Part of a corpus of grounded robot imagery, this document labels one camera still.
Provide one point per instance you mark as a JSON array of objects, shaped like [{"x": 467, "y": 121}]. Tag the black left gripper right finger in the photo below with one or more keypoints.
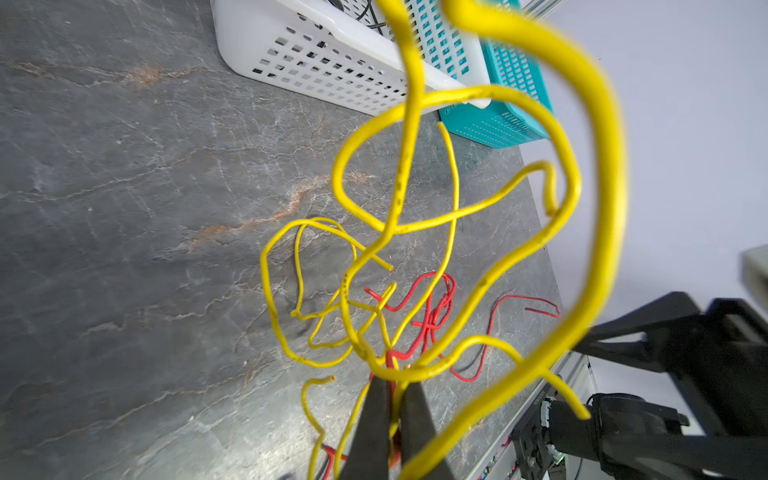
[{"x": 416, "y": 423}]

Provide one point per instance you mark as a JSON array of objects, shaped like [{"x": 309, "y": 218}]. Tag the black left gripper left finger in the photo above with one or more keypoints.
[{"x": 368, "y": 456}]

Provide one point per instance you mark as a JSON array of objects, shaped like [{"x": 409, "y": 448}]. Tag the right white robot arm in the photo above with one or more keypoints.
[{"x": 717, "y": 360}]

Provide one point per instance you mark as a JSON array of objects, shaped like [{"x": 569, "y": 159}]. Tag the middle white plastic basket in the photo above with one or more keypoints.
[{"x": 342, "y": 52}]

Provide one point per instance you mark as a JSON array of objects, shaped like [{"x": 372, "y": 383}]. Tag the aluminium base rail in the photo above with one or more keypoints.
[{"x": 520, "y": 450}]

